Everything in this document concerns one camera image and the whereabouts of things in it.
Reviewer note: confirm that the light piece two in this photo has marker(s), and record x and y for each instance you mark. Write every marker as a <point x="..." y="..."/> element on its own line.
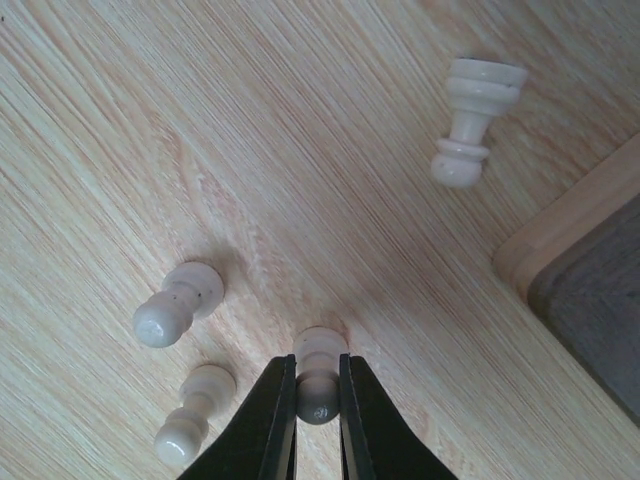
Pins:
<point x="317" y="351"/>

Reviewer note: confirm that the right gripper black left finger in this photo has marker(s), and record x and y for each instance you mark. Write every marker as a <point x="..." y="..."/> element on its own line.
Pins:
<point x="260" y="440"/>

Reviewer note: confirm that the light pawn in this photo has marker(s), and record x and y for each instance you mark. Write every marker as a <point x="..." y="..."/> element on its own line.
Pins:
<point x="479" y="91"/>

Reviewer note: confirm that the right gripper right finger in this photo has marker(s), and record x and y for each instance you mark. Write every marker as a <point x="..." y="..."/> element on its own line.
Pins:
<point x="376" y="442"/>

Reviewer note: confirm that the light piece three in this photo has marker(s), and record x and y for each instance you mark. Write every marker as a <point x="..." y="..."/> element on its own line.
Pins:
<point x="191" y="291"/>

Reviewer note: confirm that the light piece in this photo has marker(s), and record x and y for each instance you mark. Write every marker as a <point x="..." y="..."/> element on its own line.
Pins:
<point x="205" y="394"/>

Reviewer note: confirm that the wooden chess board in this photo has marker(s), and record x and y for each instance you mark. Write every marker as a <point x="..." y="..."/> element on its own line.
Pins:
<point x="576" y="266"/>

